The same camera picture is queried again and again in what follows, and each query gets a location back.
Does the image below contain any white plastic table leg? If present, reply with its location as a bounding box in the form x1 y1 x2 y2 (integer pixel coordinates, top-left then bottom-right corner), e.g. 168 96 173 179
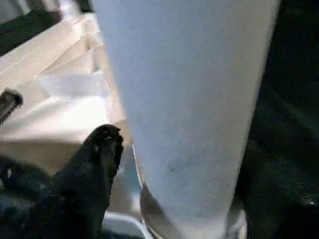
91 0 280 239

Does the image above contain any white plastic table top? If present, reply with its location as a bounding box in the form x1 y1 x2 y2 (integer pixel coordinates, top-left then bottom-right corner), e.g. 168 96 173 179
0 12 247 239

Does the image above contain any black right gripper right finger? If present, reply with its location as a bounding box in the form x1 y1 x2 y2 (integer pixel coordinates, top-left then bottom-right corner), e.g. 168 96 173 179
235 139 319 239

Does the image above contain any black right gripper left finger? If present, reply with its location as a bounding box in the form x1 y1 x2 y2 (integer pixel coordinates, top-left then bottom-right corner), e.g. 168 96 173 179
32 123 125 239

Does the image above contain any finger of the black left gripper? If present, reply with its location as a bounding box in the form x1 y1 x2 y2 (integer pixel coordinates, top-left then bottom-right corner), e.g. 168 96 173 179
0 155 58 200
0 91 24 125

